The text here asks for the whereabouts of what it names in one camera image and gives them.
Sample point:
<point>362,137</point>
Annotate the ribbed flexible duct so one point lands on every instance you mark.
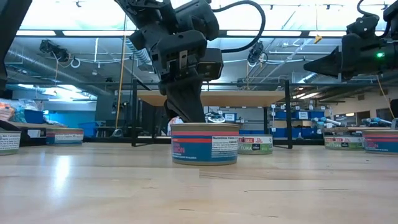
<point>141,56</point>

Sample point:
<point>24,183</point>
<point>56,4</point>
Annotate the white blue label sign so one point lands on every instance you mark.
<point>230,117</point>

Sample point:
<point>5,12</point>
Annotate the grey metal cabinet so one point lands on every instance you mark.
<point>105,109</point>

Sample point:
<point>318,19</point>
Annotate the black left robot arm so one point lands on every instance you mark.
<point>14,25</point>

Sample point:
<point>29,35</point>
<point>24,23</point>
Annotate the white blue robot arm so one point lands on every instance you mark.
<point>377,121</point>
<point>329,121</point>

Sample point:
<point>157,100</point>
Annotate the fluorescent ceiling lamp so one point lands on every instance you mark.
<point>308,95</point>
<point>68,91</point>

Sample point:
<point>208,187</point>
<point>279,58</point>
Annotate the colourful snack bags pile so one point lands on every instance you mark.
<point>9,110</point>

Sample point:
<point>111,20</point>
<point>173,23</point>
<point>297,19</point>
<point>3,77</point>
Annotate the yellow hanging tag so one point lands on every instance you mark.
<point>317,39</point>

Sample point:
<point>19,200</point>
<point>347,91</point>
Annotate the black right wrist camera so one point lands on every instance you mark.
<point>362,25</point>

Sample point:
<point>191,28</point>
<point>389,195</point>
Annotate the green white tuna can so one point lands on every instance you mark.
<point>258,146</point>
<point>9,141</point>
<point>342,143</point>

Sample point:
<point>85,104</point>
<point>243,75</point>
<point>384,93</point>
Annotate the silver ventilation duct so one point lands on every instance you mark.
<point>311,77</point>
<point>37,67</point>

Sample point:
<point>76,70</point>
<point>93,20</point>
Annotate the wooden workbench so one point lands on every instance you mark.
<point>354,128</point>
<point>37,125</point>

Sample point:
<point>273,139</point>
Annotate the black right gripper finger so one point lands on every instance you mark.
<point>329,63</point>

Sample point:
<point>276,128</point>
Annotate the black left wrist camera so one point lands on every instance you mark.
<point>211,67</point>

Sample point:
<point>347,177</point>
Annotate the black aluminium table frame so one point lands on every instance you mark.
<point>109,140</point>

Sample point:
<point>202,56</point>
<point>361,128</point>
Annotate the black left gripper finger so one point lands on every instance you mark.
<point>169,110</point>
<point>186,99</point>

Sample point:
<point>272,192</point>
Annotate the blue storage bin white label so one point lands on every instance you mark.
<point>317,114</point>

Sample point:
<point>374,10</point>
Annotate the black ceiling camera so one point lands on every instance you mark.
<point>255,53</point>

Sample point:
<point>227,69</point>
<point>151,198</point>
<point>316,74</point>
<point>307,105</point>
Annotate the wooden shelf black frame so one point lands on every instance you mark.
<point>242,98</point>

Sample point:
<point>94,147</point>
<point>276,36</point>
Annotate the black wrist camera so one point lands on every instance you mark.
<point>211,67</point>
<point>362,25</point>

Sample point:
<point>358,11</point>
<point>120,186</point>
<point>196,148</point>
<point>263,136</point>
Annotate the blue red salmon can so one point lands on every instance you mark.
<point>65,137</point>
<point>192,149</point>
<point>381,143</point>

